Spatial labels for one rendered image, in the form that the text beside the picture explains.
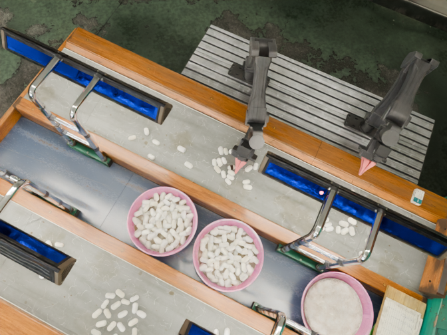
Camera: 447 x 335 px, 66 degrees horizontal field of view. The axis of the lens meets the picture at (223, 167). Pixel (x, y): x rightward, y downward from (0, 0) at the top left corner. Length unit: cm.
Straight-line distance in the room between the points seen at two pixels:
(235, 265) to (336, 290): 39
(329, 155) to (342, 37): 158
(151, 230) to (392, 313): 94
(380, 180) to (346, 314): 55
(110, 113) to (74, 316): 80
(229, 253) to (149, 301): 33
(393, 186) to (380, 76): 141
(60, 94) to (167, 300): 97
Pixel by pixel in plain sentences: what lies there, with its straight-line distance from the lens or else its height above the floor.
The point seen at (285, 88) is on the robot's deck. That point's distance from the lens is 172.
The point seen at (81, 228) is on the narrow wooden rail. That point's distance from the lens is 140.
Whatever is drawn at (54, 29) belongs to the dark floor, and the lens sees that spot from 293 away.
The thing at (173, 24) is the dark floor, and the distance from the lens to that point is 279.
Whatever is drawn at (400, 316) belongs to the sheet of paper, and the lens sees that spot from 150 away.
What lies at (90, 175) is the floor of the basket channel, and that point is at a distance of 155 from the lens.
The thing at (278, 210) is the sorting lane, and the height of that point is 74.
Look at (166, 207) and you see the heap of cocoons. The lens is 138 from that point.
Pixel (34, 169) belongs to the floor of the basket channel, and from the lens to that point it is 164.
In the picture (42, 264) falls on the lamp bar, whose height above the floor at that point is 111.
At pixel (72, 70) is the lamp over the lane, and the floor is 109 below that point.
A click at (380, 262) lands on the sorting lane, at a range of 152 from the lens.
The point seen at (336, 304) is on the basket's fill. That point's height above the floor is 74.
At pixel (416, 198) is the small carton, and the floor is 79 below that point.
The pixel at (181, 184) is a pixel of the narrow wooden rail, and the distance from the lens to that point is 138.
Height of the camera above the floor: 208
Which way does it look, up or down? 70 degrees down
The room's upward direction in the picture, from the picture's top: 12 degrees clockwise
